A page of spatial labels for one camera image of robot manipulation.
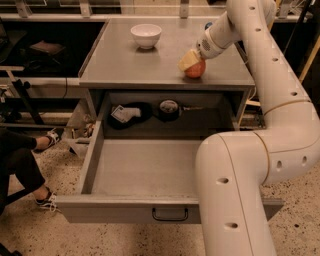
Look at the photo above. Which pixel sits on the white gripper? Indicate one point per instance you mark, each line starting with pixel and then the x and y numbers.
pixel 207 47

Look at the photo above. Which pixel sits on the red apple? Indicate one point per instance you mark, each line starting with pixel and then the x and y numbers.
pixel 196 70

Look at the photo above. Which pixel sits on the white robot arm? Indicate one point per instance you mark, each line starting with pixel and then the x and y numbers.
pixel 288 146

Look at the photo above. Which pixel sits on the grey cabinet counter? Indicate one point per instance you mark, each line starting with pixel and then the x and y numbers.
pixel 118 63

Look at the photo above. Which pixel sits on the grey open top drawer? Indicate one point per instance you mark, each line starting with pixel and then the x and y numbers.
pixel 126 174

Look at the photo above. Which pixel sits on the blue silver soda can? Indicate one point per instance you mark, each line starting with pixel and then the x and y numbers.
pixel 209 24

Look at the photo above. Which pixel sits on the white ceramic bowl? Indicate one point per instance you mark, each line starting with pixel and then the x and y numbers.
pixel 146 36

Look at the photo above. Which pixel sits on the black stand left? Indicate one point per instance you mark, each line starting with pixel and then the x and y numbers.
pixel 21 87

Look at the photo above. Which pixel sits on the seated person in black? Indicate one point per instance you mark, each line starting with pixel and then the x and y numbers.
pixel 16 158

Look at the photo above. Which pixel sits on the wooden easel frame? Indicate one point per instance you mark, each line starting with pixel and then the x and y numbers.
pixel 310 60

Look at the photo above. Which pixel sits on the black drawer handle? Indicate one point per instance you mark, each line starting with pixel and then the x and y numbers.
pixel 170 215

